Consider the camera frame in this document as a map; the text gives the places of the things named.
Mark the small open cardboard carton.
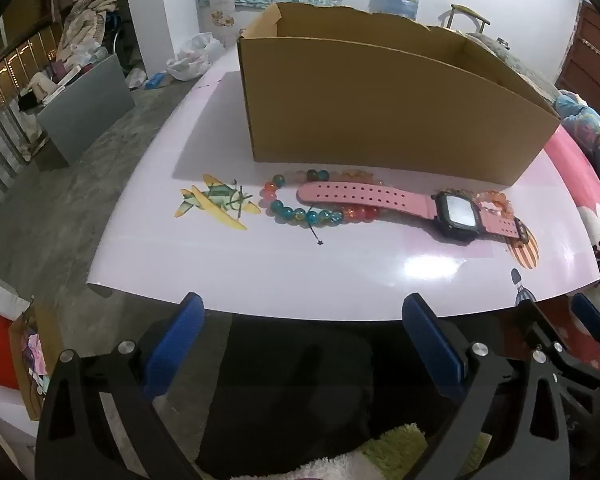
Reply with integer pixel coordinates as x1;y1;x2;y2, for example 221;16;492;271
7;305;66;421

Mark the pink floral blanket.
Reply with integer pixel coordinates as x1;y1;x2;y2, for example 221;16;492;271
500;125;600;376

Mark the green fluffy rug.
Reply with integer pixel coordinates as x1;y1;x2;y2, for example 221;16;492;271
300;422;486;480

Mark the pile of clothes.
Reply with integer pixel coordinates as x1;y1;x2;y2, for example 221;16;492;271
55;0;123;78

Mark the blue floral blanket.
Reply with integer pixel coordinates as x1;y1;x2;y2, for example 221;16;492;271
552;89;600;196

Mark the pink bead bracelet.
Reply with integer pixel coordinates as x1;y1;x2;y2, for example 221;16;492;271
472;189;517;221

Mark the grey board box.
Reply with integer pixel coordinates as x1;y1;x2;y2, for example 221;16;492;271
36;52;137;168

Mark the brown cardboard box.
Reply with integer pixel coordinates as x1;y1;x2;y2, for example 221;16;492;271
236;2;561;188

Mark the wooden chair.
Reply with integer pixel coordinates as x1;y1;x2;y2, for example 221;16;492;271
447;4;492;36

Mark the grey blanket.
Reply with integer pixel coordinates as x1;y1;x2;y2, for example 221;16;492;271
467;32;561;103

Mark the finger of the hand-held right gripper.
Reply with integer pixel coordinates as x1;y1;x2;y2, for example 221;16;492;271
516;300;575;362
555;291;600;391

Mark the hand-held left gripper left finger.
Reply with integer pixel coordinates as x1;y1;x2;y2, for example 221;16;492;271
34;291;205;480

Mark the printed paper bag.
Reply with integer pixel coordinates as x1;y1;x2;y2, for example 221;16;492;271
200;0;237;43

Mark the pink strap black watch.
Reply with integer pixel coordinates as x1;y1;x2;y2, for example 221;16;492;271
297;181;528;247

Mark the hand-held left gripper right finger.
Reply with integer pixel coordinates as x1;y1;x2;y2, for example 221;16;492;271
401;292;576;480

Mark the metal railing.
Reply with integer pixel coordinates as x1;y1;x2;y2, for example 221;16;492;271
0;22;63;241

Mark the brown door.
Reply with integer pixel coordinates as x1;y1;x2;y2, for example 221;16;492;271
555;0;600;116

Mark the blue and orange bead bracelet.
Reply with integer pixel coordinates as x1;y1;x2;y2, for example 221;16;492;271
262;169;387;226

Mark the white plastic bag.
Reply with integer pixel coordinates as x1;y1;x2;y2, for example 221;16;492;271
166;32;226;82

